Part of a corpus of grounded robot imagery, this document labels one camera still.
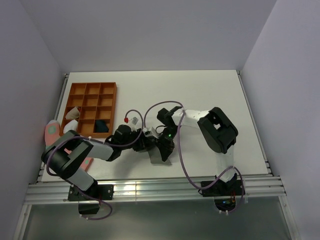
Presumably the white rolled sock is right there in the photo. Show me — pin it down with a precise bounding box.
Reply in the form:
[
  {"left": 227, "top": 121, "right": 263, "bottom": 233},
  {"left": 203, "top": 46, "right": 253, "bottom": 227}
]
[{"left": 63, "top": 119, "right": 79, "bottom": 134}]

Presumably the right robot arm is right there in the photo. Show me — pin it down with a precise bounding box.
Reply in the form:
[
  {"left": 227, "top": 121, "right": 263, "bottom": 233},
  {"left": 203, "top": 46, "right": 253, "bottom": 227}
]
[{"left": 157, "top": 106, "right": 239, "bottom": 195}]

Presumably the dark blue patterned sock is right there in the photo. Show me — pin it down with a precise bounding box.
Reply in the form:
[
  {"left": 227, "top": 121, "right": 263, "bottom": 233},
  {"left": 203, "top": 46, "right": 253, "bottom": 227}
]
[{"left": 94, "top": 119, "right": 109, "bottom": 133}]

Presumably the pink green sock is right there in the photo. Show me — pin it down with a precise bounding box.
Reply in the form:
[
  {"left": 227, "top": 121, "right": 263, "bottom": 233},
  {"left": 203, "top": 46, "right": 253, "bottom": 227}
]
[{"left": 44, "top": 120, "right": 60, "bottom": 149}]

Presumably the aluminium frame rail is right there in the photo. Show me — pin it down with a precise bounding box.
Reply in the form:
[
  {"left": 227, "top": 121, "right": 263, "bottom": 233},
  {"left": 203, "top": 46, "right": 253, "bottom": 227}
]
[{"left": 24, "top": 176, "right": 287, "bottom": 205}]

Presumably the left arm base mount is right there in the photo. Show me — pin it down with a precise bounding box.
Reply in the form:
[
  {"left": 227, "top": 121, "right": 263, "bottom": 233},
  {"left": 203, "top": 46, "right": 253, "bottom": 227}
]
[{"left": 67, "top": 184, "right": 114, "bottom": 221}]

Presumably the orange compartment tray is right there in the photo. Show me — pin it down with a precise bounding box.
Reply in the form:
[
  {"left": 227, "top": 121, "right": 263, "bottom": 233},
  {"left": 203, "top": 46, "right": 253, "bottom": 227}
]
[{"left": 60, "top": 82, "right": 117, "bottom": 139}]

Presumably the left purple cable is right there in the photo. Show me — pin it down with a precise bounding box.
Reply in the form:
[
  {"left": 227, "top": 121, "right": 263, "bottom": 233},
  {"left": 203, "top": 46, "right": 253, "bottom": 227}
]
[{"left": 46, "top": 109, "right": 147, "bottom": 221}]

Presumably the grey striped sock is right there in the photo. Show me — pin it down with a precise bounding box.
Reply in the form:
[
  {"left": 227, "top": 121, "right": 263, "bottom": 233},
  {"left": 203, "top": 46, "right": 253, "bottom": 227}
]
[{"left": 147, "top": 144, "right": 173, "bottom": 166}]

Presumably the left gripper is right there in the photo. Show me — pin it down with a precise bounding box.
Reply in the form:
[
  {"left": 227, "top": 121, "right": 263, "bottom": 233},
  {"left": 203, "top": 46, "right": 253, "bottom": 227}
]
[{"left": 120, "top": 128, "right": 155, "bottom": 152}]

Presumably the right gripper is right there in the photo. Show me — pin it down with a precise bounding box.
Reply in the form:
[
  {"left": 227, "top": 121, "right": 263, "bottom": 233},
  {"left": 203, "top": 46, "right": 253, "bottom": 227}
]
[{"left": 154, "top": 125, "right": 182, "bottom": 161}]

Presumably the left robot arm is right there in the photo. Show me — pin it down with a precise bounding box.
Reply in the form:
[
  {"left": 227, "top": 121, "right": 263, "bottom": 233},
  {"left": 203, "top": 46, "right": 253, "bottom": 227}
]
[{"left": 41, "top": 124, "right": 156, "bottom": 200}]

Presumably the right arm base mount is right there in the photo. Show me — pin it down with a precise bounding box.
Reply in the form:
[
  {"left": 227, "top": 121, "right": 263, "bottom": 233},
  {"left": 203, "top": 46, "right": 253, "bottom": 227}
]
[{"left": 198, "top": 173, "right": 246, "bottom": 213}]

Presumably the beige rolled sock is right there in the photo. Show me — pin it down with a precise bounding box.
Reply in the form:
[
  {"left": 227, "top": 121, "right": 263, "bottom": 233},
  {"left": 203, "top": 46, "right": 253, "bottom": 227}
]
[{"left": 65, "top": 106, "right": 80, "bottom": 120}]

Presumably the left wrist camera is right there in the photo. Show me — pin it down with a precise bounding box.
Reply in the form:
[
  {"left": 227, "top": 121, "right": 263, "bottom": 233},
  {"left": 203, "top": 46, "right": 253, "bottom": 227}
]
[{"left": 124, "top": 117, "right": 139, "bottom": 131}]

